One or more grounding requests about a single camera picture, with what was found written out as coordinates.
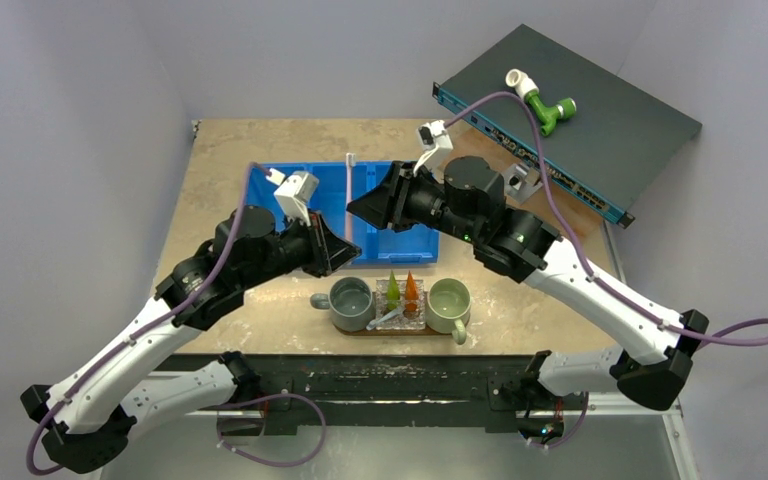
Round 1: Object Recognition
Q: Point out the brown oval wooden tray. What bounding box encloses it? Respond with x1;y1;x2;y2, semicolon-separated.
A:
336;326;445;337

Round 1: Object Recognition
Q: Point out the black aluminium base frame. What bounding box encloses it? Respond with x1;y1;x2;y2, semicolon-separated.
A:
125;354;683;439

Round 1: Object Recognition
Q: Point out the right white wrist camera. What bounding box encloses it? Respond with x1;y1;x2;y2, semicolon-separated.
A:
413;119;453;176

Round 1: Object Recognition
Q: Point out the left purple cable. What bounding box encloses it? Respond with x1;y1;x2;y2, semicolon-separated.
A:
24;162;286;477

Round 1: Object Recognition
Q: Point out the green white pipe fitting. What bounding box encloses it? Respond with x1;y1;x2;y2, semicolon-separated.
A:
505;68;577;137

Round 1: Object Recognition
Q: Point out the green toothpaste tube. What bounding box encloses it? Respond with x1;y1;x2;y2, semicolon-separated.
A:
385;270;401;311

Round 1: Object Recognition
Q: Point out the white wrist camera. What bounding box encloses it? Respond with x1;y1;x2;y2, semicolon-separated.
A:
274;171;319;227
413;119;453;176

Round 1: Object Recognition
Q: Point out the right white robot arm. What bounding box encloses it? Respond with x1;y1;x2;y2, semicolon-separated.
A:
347;156;709;411

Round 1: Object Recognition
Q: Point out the small metal bracket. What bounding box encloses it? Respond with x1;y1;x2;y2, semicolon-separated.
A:
503;163;543;204

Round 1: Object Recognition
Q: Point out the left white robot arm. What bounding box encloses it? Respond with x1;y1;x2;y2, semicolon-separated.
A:
21;206;361;474

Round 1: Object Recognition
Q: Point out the grey ceramic mug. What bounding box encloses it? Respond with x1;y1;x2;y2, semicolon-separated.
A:
309;277;376;332

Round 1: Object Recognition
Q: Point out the blue plastic bin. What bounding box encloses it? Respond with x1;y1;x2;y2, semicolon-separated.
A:
246;161;440;266

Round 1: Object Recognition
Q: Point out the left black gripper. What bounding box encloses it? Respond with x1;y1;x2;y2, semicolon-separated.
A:
240;207;361;290

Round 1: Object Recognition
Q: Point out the orange toothpaste tube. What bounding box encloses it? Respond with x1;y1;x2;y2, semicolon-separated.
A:
403;272;419;313

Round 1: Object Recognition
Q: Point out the clear acrylic holder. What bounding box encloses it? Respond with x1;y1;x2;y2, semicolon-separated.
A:
373;278;427;330

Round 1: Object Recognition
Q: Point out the pale green ceramic mug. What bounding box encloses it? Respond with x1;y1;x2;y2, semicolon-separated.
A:
425;278;472;345

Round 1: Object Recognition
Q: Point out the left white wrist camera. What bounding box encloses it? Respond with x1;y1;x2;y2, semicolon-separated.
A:
274;171;319;227

